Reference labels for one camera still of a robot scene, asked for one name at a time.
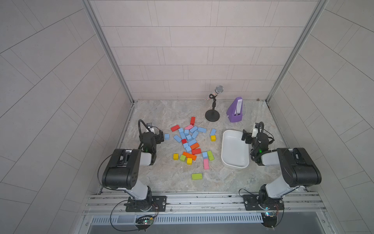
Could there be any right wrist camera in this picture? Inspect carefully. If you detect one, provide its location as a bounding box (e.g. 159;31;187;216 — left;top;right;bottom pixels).
252;123;261;138

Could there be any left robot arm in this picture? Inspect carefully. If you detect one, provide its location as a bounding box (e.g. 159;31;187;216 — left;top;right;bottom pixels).
98;120;164;210

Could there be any blue block pile centre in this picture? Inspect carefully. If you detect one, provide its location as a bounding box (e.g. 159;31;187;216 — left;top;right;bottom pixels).
192;131;199;139

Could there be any pink block lower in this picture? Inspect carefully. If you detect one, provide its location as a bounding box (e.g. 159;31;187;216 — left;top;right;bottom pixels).
203;159;209;170

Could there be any green block front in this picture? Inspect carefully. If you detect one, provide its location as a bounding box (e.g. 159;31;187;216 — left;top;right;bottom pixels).
191;173;203;180

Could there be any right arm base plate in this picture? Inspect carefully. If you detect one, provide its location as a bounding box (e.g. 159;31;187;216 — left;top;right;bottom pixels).
241;194;284;212

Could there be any green block by pink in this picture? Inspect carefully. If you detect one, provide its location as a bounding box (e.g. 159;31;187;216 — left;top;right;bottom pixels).
207;151;215;161

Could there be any red block lower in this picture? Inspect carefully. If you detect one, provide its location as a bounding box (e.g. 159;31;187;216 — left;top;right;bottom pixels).
191;148;202;155

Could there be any blue block pile left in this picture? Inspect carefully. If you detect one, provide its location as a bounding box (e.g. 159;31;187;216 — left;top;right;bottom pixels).
173;135;182;143

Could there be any orange block short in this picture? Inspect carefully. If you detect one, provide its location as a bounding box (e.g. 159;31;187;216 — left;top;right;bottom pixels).
191;143;200;150

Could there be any purple metronome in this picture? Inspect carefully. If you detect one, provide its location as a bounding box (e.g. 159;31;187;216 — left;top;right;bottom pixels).
227;97;243;123

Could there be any left circuit board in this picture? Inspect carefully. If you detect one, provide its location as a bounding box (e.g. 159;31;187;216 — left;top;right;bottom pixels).
135;215;154;229

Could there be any black microphone stand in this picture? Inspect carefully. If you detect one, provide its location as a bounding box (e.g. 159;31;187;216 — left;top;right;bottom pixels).
205;94;220;122

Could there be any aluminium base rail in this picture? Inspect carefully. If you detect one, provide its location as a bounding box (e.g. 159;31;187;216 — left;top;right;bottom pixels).
83;191;326;215

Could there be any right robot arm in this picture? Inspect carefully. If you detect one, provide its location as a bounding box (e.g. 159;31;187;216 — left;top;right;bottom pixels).
242;121;322;210

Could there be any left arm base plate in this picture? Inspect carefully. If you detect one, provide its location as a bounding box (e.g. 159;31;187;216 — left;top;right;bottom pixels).
126;196;167;212

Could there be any red block far left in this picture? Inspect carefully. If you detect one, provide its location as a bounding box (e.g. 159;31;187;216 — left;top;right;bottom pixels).
171;125;180;132

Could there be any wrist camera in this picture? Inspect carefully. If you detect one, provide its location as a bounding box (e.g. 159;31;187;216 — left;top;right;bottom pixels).
146;123;154;131
252;123;261;138

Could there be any circuit board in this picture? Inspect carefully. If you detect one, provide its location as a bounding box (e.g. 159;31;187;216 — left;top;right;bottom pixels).
135;215;154;229
261;212;279;229

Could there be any white plastic tray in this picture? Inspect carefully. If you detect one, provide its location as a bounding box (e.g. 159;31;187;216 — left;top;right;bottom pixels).
221;130;250;169

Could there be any blue block pile top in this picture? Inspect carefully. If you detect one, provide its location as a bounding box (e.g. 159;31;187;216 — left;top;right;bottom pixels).
190;126;198;134

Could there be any pink block in pile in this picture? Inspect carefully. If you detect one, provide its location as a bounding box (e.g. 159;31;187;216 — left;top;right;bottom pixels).
185;124;193;130

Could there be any right circuit board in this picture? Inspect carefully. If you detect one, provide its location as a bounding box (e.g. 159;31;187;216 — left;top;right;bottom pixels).
261;212;279;229

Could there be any orange block long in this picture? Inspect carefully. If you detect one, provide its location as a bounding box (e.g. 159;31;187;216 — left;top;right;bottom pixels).
182;152;197;161

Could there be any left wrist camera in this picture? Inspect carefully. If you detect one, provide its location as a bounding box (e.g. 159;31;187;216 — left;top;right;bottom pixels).
146;123;154;131

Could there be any silver microphone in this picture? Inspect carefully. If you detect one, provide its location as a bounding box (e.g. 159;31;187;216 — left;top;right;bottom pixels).
209;85;224;99

